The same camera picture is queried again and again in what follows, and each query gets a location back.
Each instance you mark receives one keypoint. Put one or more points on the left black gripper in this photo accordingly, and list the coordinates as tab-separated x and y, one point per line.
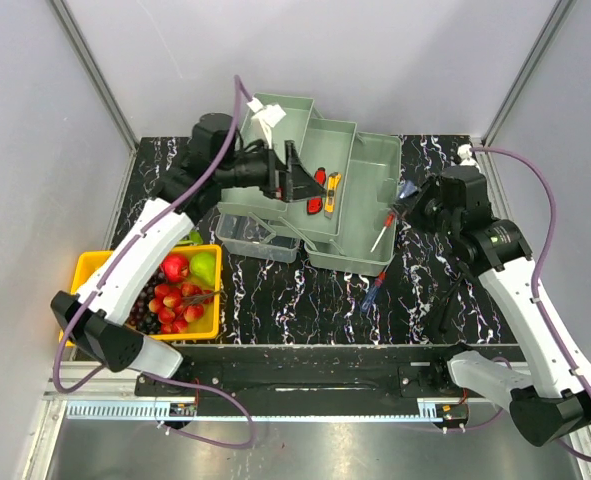
275	172

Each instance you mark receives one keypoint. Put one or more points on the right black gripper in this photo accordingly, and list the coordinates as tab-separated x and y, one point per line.
420	209

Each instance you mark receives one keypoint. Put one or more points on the blue screwdriver red tip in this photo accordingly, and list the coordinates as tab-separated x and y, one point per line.
386	225

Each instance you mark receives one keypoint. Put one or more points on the yellow utility knife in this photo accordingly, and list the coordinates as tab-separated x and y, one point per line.
332	187

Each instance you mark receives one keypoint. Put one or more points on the translucent plastic tool box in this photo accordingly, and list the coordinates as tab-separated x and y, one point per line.
370	165

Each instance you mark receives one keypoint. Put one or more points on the black hex key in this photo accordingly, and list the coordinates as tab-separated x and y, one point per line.
450	301

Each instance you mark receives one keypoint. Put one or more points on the blue screwdriver long shaft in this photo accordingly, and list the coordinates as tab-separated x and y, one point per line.
372	293

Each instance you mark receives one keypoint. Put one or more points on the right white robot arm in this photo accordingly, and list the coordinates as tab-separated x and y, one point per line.
554	398

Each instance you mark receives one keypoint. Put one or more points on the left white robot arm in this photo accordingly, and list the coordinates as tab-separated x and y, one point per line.
95	315

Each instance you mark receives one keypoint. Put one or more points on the black marble mat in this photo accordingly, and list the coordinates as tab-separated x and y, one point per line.
276	303

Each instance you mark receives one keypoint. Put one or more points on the green celery stalk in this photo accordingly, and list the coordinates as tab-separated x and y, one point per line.
195	238

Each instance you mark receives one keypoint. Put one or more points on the green pear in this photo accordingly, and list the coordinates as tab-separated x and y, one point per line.
203	265

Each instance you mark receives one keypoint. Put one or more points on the red apple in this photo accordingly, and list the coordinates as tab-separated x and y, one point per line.
176	267

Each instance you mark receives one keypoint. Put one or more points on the yellow fruit bin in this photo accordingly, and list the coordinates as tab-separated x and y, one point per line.
207	328

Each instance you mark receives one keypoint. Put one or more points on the red cherry bunch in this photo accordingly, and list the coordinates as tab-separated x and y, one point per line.
176	308

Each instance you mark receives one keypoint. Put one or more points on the purple grape bunch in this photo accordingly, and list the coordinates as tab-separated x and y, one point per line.
141	318

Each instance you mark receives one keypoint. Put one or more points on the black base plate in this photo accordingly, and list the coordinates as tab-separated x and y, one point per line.
400	370

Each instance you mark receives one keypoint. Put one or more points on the aluminium frame rail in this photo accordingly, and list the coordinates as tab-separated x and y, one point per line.
132	396

